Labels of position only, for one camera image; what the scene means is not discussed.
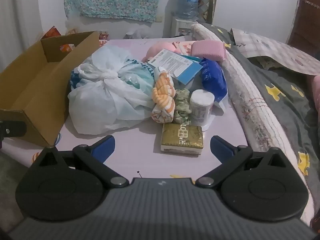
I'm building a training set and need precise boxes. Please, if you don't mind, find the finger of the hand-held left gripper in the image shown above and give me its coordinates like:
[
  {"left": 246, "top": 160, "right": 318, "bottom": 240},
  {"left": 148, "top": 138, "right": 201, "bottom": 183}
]
[{"left": 0, "top": 120, "right": 27, "bottom": 138}]

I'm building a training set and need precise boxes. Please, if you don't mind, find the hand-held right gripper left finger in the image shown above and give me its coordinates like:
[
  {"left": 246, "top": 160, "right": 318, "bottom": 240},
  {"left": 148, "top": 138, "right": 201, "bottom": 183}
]
[{"left": 39, "top": 135, "right": 129, "bottom": 188}]

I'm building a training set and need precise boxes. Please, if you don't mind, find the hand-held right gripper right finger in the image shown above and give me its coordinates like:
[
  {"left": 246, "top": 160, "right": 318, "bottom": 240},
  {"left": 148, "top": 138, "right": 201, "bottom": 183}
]
[{"left": 195, "top": 135, "right": 283, "bottom": 188}]

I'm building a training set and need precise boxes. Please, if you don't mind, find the gold tissue pack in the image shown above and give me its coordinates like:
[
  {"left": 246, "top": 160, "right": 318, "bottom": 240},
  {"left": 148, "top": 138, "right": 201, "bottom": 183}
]
[{"left": 160, "top": 123, "right": 203, "bottom": 157}]

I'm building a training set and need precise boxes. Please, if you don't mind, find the white cotton pad pack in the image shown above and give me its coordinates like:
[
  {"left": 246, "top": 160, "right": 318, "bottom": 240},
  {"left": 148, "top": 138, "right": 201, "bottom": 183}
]
[{"left": 189, "top": 89, "right": 215, "bottom": 127}]

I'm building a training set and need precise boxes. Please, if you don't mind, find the white knotted plastic bag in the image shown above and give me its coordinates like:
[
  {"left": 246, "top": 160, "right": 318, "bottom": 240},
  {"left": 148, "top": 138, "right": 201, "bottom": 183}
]
[{"left": 67, "top": 45, "right": 157, "bottom": 134}]

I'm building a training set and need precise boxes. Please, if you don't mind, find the brown cardboard box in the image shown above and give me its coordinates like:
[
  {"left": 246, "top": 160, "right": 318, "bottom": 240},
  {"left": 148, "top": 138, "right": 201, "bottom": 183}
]
[{"left": 0, "top": 31, "right": 100, "bottom": 147}]

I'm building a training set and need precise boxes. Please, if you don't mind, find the green scrunchie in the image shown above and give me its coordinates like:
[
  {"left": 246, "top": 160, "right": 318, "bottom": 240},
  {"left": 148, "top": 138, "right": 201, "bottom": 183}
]
[{"left": 173, "top": 89, "right": 193, "bottom": 125}]

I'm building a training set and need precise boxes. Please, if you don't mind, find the blue plastic bag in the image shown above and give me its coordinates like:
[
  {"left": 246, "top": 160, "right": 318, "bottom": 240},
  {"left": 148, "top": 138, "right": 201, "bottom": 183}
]
[{"left": 200, "top": 58, "right": 227, "bottom": 103}]

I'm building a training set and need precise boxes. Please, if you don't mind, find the orange striped cloth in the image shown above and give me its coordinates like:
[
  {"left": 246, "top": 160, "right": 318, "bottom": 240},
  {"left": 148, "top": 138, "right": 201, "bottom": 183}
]
[{"left": 151, "top": 67, "right": 177, "bottom": 125}]

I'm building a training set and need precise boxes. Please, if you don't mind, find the blue white mask packet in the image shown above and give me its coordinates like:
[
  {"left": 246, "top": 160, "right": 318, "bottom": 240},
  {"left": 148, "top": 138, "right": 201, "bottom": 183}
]
[{"left": 147, "top": 49, "right": 203, "bottom": 85}]

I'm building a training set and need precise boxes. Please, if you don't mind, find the pink towel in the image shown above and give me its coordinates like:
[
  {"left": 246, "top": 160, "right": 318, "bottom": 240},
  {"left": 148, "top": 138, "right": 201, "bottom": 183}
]
[{"left": 191, "top": 41, "right": 227, "bottom": 61}]

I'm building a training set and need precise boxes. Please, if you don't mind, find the pink plush toy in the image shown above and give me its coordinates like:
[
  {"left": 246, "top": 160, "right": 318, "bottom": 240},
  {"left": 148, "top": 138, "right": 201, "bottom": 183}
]
[{"left": 142, "top": 42, "right": 177, "bottom": 63}]

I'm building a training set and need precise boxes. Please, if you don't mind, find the white quilted blanket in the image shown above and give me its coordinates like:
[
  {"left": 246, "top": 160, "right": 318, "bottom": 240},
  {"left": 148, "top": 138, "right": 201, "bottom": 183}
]
[{"left": 191, "top": 23, "right": 315, "bottom": 224}]

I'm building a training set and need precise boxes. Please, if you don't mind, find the grey blanket with yellow prints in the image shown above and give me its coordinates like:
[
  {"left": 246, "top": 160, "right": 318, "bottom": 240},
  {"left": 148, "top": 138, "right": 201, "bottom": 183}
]
[{"left": 200, "top": 23, "right": 320, "bottom": 230}]

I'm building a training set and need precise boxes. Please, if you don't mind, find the red patterned box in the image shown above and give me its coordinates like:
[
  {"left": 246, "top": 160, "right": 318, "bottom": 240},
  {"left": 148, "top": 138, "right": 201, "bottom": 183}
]
[{"left": 41, "top": 26, "right": 63, "bottom": 40}]

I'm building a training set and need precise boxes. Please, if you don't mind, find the red white wet wipes pack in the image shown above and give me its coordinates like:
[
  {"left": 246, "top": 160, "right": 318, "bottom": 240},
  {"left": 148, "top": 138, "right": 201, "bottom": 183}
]
[{"left": 172, "top": 40, "right": 198, "bottom": 54}]

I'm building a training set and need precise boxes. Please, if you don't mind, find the pink fleece cloth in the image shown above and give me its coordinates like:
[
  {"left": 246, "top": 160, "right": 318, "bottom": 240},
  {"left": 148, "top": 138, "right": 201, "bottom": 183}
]
[{"left": 308, "top": 75, "right": 320, "bottom": 105}]

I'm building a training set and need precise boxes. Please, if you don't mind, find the grey curtain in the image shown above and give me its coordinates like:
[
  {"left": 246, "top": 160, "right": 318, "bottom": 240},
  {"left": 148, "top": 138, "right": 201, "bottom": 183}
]
[{"left": 0, "top": 0, "right": 43, "bottom": 65}]

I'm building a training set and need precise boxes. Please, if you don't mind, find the clear plastic bag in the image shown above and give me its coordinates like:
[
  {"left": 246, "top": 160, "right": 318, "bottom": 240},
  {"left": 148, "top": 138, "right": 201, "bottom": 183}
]
[{"left": 125, "top": 29, "right": 152, "bottom": 40}]

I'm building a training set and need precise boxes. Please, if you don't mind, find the white water dispenser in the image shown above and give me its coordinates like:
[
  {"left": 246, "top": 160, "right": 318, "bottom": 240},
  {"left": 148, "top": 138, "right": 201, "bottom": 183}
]
[{"left": 171, "top": 19, "right": 194, "bottom": 37}]

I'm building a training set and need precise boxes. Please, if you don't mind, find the patterned paper bag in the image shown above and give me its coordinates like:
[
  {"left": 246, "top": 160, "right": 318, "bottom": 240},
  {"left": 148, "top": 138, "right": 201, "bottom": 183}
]
[{"left": 199, "top": 0, "right": 218, "bottom": 24}]

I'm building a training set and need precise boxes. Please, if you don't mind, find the teal floral cloth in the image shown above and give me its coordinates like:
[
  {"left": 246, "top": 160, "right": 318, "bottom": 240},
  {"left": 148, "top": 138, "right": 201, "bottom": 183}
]
[{"left": 64, "top": 0, "right": 172, "bottom": 23}]

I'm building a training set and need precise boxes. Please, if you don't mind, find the blue water bottle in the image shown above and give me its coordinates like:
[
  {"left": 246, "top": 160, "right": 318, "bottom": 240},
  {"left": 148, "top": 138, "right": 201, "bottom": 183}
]
[{"left": 175, "top": 0, "right": 200, "bottom": 20}]

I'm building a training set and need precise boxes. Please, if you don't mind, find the brown wooden furniture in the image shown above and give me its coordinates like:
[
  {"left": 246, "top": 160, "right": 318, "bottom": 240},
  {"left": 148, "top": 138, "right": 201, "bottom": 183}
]
[{"left": 286, "top": 0, "right": 320, "bottom": 53}]

